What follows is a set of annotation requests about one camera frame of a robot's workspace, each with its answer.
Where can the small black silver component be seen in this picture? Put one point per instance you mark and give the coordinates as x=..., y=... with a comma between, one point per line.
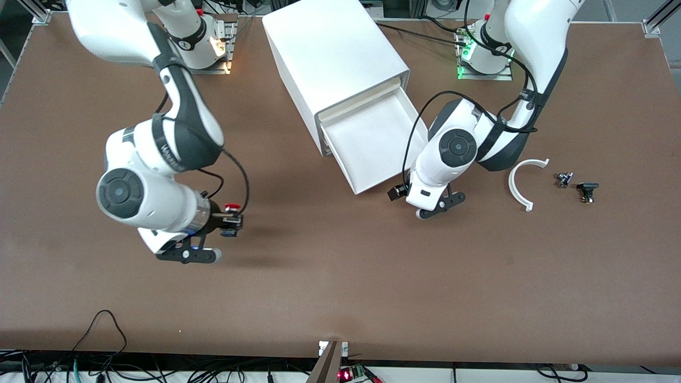
x=564, y=180

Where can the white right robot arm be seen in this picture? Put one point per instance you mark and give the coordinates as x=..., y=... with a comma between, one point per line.
x=143, y=197

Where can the aluminium frame profile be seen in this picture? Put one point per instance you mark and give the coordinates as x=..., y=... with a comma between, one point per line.
x=40, y=13
x=659, y=18

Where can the small white mount bracket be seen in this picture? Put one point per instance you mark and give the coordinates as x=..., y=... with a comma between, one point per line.
x=322, y=348

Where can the black flat-top switch component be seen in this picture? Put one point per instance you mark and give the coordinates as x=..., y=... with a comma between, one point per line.
x=587, y=187

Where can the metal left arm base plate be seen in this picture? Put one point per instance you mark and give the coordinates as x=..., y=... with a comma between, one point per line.
x=484, y=77

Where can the circuit board with red LED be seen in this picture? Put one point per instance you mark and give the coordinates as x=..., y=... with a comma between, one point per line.
x=354, y=373

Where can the red capped push button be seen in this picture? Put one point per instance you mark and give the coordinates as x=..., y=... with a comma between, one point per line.
x=231, y=207

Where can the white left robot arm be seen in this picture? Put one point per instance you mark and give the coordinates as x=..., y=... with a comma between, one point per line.
x=457, y=149

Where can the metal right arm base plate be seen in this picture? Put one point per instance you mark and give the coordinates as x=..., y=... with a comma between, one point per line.
x=226, y=68

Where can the white curved plastic arc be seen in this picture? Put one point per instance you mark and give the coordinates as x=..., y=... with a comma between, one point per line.
x=512, y=183

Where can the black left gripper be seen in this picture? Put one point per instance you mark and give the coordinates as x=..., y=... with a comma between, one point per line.
x=397, y=192

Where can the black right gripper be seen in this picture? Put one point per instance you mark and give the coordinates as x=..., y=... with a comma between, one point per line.
x=214, y=222

